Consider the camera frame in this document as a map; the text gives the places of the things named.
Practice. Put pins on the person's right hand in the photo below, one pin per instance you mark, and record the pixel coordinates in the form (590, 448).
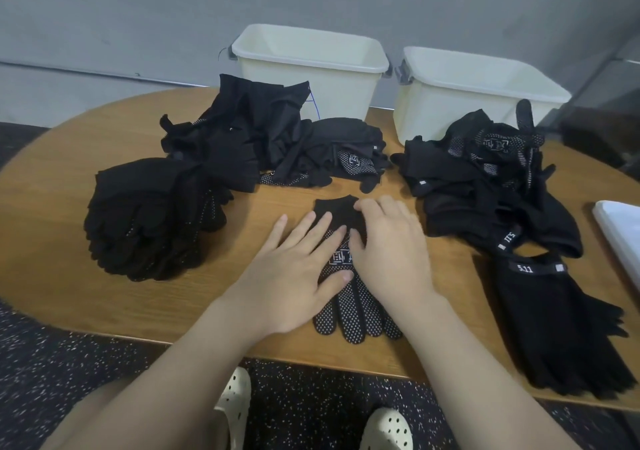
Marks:
(395, 255)

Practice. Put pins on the person's left hand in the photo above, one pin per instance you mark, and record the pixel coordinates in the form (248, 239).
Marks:
(285, 285)

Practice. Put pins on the black dotted glove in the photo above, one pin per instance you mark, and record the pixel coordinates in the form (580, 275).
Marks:
(170, 263)
(105, 220)
(210, 200)
(335, 210)
(130, 235)
(160, 237)
(140, 177)
(180, 205)
(145, 270)
(120, 200)
(180, 175)
(390, 327)
(150, 205)
(190, 230)

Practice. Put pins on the white plastic bin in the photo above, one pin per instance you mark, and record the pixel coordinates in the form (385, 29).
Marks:
(340, 80)
(430, 105)

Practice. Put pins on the black fingerless glove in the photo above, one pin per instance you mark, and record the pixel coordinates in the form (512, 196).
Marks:
(595, 360)
(545, 310)

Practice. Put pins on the pile of black gloves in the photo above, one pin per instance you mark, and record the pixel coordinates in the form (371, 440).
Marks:
(120, 263)
(260, 125)

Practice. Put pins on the stack of black gloves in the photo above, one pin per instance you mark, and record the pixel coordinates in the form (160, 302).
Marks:
(100, 245)

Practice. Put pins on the person's right forearm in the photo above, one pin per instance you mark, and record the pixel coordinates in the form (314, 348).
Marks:
(480, 385)

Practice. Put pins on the person's left forearm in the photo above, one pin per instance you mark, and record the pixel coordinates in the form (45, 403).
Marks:
(160, 395)

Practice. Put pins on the person's left white shoe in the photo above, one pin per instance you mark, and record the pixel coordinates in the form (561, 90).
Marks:
(235, 395)

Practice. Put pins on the person's white shoe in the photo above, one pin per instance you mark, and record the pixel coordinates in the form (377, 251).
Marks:
(235, 395)
(388, 430)

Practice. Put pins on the person's left leg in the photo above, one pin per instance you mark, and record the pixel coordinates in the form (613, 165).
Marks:
(215, 430)

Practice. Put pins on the person's right white shoe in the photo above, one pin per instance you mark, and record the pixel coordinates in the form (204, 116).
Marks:
(388, 430)

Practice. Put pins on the white flat tray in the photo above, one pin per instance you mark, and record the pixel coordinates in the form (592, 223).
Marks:
(622, 235)

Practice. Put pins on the metal rack frame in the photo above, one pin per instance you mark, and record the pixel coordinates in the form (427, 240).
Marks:
(605, 125)

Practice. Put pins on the grey wall pipe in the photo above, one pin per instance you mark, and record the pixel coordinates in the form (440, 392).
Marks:
(100, 68)

